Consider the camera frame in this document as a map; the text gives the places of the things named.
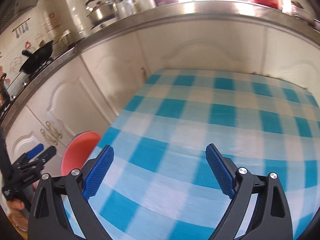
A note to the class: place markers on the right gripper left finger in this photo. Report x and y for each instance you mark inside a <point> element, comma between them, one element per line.
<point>48,218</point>

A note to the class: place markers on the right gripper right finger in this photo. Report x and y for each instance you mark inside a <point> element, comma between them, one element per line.
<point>258,207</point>

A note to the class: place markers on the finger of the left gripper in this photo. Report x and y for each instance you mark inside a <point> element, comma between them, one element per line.
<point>36,165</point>
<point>27,156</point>

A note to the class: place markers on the orange plastic trash bin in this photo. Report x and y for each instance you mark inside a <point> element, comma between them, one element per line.
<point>78,150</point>

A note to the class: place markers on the white kitchen cabinets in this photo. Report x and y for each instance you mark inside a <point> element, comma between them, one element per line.
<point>73,103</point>

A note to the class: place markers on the person's left hand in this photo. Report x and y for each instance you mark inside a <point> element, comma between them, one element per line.
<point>16,204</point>

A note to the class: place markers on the black wok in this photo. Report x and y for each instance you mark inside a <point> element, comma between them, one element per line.
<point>35,60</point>

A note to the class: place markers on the blue white checkered tablecloth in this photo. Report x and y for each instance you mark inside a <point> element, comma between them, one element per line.
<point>160,185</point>

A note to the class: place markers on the steel kettle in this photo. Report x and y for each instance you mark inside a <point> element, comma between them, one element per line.
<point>100,11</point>

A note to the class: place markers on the white mug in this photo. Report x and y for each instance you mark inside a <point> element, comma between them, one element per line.
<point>145,5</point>

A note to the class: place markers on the steel countertop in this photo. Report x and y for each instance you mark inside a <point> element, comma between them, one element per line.
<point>150,22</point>

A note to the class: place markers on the left brass cabinet handle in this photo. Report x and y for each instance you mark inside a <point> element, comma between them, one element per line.
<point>51,140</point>

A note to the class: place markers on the right brass cabinet handle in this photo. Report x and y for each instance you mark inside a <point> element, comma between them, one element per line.
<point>53,130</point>

